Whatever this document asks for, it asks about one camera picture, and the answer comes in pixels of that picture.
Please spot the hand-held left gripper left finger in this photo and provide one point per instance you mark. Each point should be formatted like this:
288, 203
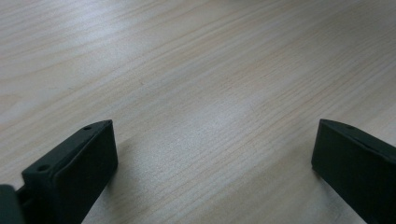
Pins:
77, 174

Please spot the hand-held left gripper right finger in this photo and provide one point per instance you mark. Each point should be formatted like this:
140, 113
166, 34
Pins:
358, 168

